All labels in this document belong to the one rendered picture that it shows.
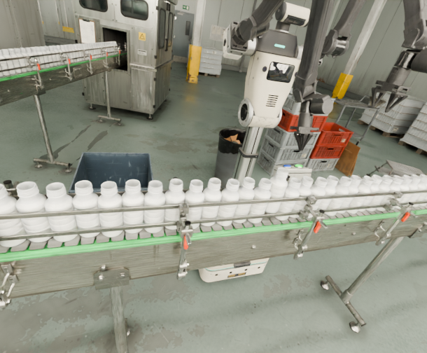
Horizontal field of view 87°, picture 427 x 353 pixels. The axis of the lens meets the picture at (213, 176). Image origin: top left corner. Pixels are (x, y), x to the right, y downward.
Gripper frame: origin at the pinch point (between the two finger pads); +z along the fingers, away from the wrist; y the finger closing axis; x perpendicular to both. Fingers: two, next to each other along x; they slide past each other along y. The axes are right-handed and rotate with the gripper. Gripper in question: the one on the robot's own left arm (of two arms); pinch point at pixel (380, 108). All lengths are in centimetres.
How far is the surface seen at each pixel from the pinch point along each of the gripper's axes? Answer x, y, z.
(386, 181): -3.7, -15.7, 25.1
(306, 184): 36.7, -15.9, 24.6
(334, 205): 20.1, -17.4, 34.3
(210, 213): 71, -17, 33
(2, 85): 183, 142, 42
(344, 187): 19.3, -16.6, 26.2
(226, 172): -3, 129, 113
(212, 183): 72, -16, 23
